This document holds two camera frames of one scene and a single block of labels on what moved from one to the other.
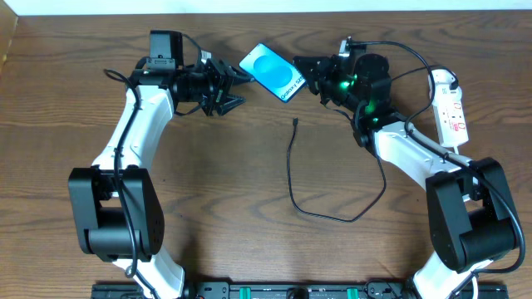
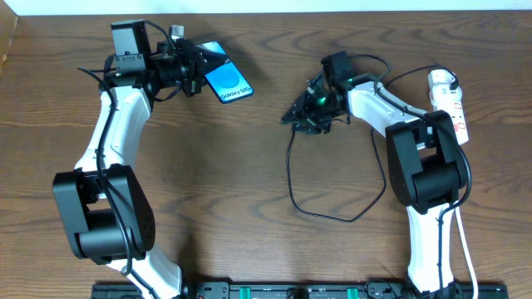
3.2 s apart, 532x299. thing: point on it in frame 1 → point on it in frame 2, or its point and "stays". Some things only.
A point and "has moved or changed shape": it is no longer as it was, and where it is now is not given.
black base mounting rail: x=292 y=290 stays
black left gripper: x=214 y=86 → x=195 y=70
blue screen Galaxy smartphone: x=274 y=73 has moved or changed shape
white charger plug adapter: x=440 y=81 stays
